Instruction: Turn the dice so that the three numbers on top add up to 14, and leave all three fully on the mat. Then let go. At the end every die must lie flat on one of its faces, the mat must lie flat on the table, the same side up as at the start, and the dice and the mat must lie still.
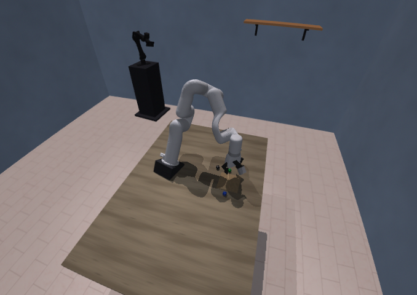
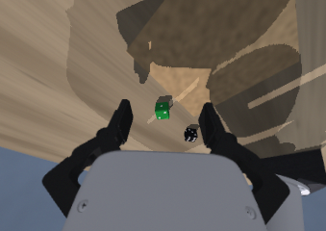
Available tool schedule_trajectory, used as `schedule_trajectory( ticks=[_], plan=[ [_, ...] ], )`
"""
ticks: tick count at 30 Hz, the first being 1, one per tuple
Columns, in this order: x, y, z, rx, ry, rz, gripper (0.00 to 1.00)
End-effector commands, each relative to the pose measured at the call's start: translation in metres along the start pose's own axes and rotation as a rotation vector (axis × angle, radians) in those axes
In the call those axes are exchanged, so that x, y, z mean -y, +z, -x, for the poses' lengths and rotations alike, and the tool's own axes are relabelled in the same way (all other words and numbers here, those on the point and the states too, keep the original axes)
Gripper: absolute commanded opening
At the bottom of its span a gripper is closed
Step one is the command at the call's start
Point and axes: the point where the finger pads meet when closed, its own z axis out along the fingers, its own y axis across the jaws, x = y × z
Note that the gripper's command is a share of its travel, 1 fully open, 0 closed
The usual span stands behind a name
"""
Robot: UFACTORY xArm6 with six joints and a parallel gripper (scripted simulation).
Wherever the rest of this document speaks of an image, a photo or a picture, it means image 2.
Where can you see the tan sandy mat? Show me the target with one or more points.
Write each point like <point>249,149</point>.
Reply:
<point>210,50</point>

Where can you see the green die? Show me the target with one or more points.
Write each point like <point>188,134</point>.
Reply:
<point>162,110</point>

